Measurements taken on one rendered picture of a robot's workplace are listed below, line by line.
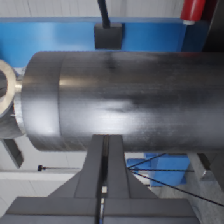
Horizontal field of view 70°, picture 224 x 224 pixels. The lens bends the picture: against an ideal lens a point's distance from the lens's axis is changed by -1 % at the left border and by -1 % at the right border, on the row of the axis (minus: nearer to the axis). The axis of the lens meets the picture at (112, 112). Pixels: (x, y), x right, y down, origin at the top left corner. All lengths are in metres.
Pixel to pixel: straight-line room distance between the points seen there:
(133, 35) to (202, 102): 0.47
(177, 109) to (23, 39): 0.66
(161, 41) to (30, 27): 0.51
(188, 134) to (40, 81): 0.25
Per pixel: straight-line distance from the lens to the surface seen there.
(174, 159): 2.72
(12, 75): 0.37
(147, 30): 0.70
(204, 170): 0.68
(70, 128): 0.27
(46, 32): 0.74
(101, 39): 0.61
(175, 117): 0.27
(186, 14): 0.55
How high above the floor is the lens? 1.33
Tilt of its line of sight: level
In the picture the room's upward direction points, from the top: 90 degrees counter-clockwise
